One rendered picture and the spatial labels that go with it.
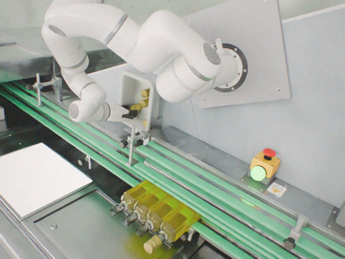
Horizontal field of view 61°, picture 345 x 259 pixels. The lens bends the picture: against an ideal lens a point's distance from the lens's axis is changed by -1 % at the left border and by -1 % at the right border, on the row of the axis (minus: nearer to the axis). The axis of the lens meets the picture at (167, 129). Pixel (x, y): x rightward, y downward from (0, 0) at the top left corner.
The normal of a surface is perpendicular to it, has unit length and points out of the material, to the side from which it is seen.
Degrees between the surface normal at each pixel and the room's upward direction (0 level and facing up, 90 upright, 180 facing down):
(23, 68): 90
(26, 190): 90
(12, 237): 90
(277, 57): 4
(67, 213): 90
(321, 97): 0
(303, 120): 0
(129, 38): 55
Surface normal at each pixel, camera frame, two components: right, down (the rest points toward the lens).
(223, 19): -0.58, 0.28
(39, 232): 0.13, -0.87
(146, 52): -0.31, 0.62
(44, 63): 0.76, 0.39
